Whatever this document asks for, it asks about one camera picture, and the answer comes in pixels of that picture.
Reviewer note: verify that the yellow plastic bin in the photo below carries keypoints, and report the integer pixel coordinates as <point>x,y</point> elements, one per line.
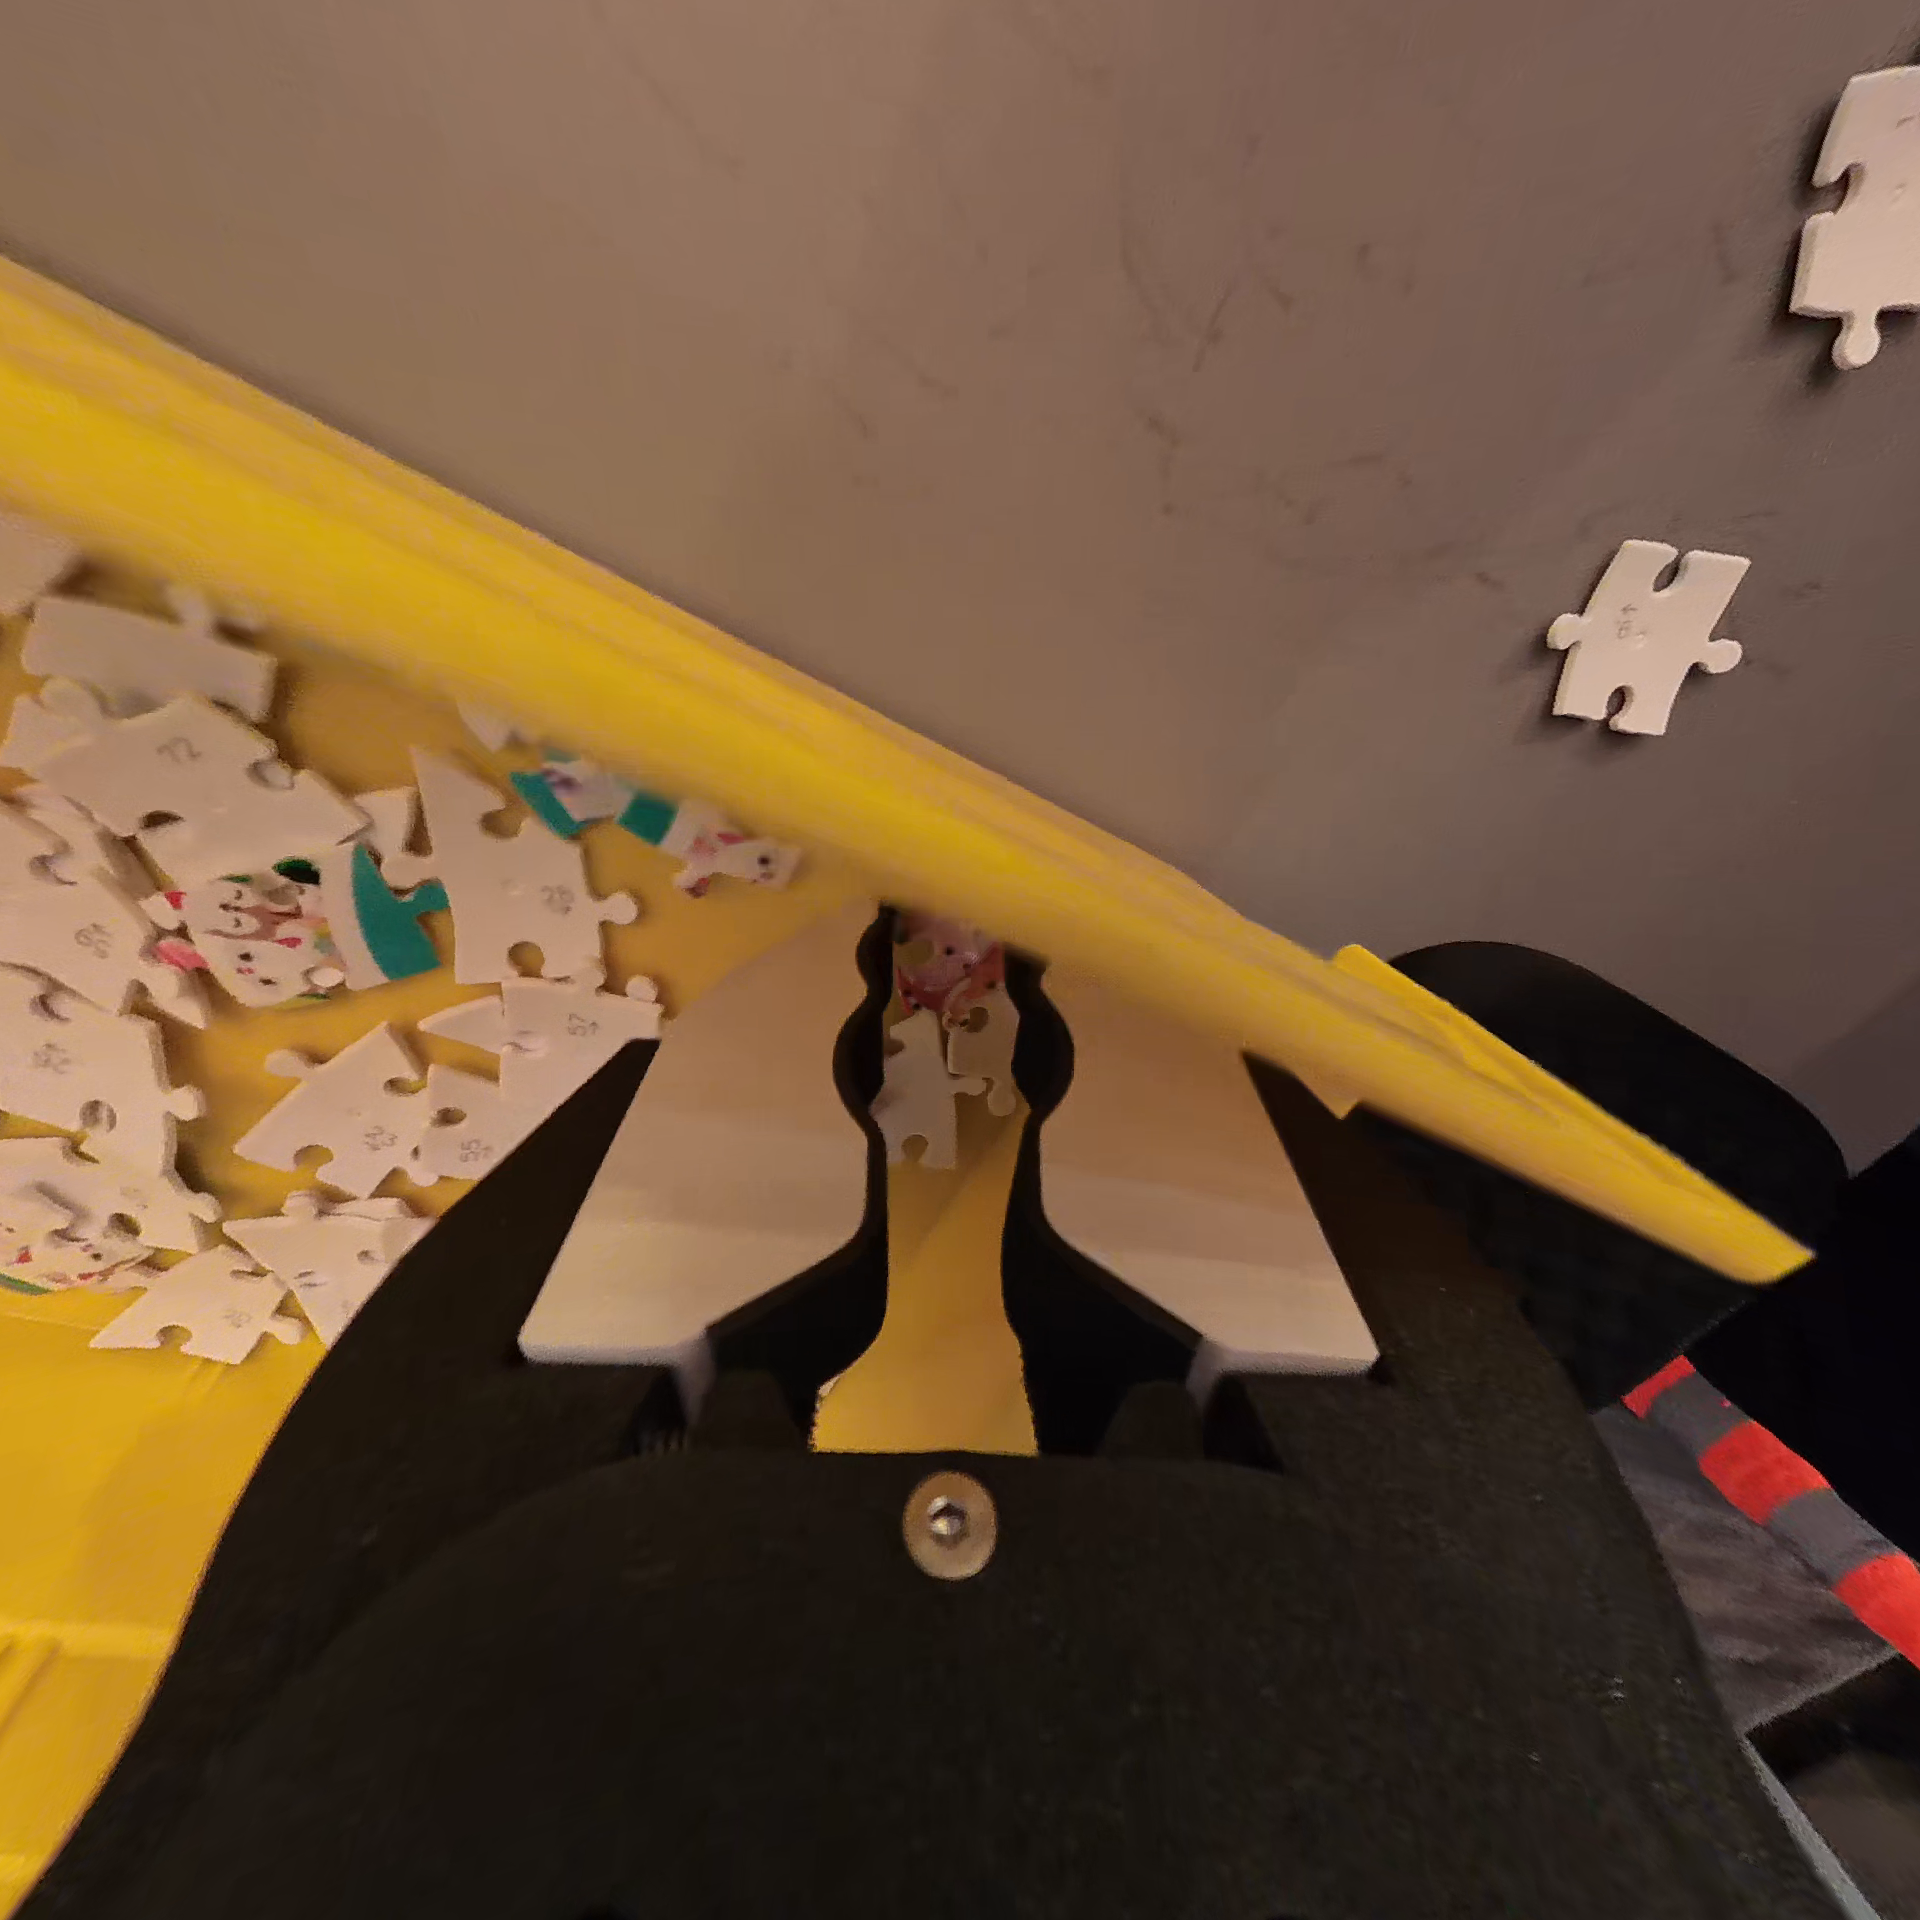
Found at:
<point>450,573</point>

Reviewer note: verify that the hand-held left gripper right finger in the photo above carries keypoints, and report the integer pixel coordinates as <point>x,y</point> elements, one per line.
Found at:
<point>1201,1217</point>

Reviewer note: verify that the white jigsaw piece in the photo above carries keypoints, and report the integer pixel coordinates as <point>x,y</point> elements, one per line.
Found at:
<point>1860,211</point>
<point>1644,637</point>

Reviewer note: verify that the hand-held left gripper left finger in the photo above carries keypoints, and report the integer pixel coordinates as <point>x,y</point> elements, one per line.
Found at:
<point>697,1202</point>

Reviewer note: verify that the red plastic object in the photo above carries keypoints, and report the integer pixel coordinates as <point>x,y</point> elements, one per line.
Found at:
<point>1771,1486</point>

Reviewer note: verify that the pile of puzzle pieces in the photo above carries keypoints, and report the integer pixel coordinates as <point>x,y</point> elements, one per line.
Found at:
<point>181,812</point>

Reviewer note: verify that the black quilted pad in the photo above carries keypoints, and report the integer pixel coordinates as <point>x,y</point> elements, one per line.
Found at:
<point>1621,1111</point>

